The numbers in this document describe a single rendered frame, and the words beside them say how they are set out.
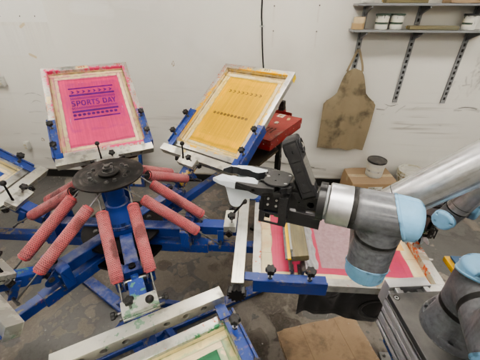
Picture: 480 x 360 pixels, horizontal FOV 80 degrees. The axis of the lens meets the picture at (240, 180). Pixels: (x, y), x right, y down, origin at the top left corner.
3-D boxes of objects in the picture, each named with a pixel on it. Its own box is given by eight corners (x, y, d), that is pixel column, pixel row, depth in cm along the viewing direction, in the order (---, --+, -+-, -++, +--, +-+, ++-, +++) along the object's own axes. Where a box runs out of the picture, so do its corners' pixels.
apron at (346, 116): (362, 148, 327) (388, 47, 271) (364, 151, 321) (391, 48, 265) (316, 146, 330) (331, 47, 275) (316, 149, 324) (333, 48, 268)
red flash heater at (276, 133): (258, 118, 277) (258, 106, 271) (302, 128, 256) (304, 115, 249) (220, 139, 235) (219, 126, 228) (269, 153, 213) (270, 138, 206)
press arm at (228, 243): (365, 253, 148) (367, 244, 145) (368, 261, 143) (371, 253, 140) (131, 241, 155) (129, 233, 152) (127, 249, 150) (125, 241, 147)
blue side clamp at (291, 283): (323, 286, 121) (326, 274, 118) (325, 296, 117) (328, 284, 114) (252, 281, 123) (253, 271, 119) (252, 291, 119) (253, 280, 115)
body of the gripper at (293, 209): (253, 221, 54) (318, 236, 51) (257, 179, 51) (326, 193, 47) (265, 202, 61) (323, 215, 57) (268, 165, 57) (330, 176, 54)
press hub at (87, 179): (188, 311, 214) (163, 147, 142) (175, 367, 181) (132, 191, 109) (137, 308, 216) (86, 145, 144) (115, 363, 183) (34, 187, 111)
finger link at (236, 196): (208, 206, 55) (256, 213, 54) (209, 178, 52) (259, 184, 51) (213, 199, 58) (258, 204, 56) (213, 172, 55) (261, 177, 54)
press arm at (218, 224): (237, 227, 145) (237, 220, 142) (236, 236, 140) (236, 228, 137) (203, 226, 146) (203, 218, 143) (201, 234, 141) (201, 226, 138)
